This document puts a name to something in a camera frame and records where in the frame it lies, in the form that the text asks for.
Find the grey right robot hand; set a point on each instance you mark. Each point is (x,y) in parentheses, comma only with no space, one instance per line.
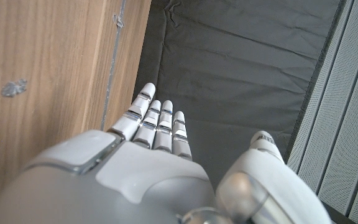
(135,186)

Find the grey tape outline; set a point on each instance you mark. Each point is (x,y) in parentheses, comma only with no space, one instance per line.
(113,62)

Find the dark grey fabric mat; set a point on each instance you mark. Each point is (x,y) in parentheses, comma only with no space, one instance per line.
(228,62)

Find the grey tape scrap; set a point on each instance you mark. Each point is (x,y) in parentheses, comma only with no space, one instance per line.
(14,88)

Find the small grey tape cross mark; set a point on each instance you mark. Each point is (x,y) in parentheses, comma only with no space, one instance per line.
(118,20)

